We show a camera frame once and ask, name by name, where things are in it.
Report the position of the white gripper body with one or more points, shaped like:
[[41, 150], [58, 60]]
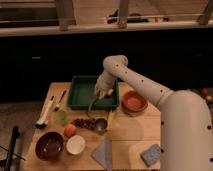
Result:
[[103, 87]]

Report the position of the green chili pepper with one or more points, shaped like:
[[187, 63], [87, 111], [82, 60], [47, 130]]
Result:
[[90, 106]]

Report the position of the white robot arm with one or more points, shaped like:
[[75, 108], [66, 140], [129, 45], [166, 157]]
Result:
[[187, 129]]

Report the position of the green plastic tray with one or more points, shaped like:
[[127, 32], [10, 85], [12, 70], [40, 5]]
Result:
[[81, 94]]

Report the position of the orange bowl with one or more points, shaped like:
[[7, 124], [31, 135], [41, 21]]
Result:
[[134, 102]]

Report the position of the metal measuring cup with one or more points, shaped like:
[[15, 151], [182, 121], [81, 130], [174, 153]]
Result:
[[101, 125]]

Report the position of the bunch of dark grapes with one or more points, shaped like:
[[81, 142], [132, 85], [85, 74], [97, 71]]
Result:
[[88, 123]]

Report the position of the green plastic cup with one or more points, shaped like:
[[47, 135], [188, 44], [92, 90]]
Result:
[[60, 117]]

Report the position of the orange peach fruit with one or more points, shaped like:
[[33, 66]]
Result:
[[70, 130]]

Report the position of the small white bowl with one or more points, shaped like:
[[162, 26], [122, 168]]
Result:
[[75, 145]]

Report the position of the grey folded cloth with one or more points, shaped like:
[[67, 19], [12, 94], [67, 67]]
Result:
[[102, 154]]

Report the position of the dark maroon bowl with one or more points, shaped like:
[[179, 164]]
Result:
[[49, 146]]

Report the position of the blue sponge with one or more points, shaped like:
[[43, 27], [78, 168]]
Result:
[[151, 155]]

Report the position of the black tripod stand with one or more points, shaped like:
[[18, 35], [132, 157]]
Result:
[[7, 162]]

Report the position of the spice bottles cluster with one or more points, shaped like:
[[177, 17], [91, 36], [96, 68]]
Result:
[[205, 94]]

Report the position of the yellow handled utensil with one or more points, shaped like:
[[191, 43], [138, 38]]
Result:
[[111, 116]]

